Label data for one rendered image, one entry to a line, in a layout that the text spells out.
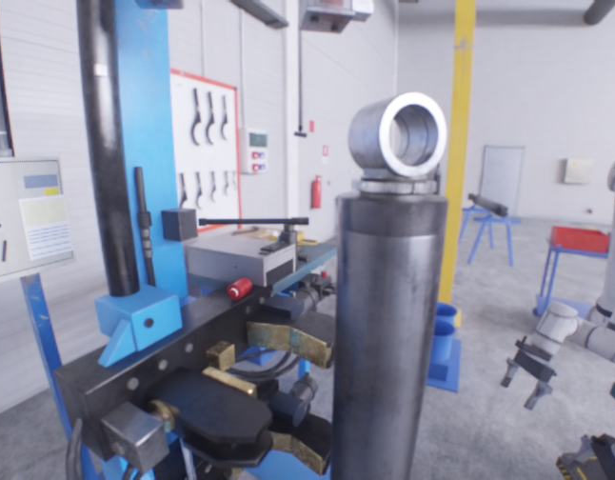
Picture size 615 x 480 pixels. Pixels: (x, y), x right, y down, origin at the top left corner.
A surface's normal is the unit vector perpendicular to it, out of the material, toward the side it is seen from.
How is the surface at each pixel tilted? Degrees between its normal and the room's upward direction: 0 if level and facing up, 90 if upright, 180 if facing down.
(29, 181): 90
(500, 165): 90
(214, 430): 0
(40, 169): 90
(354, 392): 90
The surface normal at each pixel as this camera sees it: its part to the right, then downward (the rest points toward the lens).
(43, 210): 0.89, 0.11
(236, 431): 0.00, -0.97
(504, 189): -0.46, 0.21
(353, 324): -0.74, 0.16
